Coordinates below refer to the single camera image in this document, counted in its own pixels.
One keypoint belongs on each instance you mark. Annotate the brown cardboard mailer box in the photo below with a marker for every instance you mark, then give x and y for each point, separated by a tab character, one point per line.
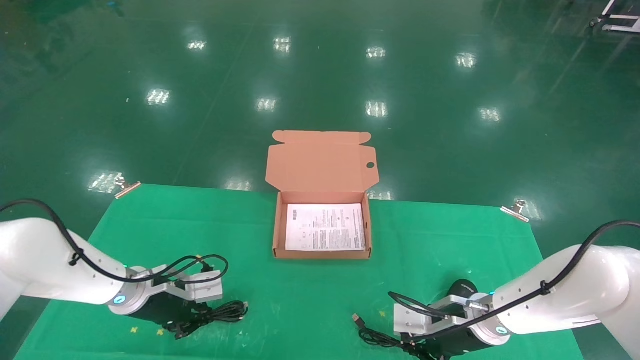
320	160

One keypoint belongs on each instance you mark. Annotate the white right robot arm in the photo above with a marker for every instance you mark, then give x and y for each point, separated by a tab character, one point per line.
575	295

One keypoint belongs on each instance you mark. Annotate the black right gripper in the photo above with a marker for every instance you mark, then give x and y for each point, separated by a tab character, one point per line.
462	345

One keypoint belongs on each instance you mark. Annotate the white metal frame with caster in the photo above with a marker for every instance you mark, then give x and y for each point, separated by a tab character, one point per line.
617	20

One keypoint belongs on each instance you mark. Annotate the white printed instruction sheet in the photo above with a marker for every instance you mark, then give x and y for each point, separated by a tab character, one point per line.
325	227

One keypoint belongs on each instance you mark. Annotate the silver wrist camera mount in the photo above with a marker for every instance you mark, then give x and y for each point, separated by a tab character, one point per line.
200	291
415	320

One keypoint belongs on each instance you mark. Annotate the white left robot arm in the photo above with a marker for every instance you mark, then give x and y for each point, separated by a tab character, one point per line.
45	265

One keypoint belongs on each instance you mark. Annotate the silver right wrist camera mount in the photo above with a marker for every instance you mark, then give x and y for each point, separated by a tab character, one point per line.
415	320

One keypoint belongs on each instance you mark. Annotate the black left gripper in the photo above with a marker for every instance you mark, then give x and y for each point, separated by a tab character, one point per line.
160	307

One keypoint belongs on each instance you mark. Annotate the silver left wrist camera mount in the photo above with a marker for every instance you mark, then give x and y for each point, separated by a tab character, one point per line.
200	291

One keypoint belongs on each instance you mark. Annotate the metal cloth clip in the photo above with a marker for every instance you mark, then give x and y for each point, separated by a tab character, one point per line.
515	210
127	187

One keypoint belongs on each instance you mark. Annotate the green table cloth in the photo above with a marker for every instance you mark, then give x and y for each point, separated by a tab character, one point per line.
300	300

